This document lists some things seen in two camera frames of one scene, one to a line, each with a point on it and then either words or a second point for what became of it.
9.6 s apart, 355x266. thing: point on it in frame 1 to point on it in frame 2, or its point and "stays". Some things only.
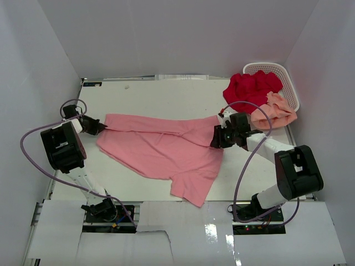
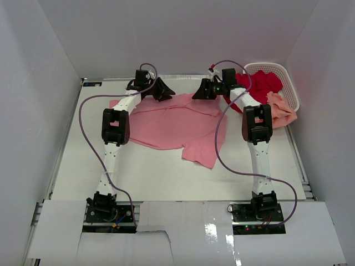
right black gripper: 218,141 to 202,94
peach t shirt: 280,112 stays
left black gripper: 97,126 to 163,91
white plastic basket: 288,92 stays
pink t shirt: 177,149 to 181,121
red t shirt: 253,88 stays
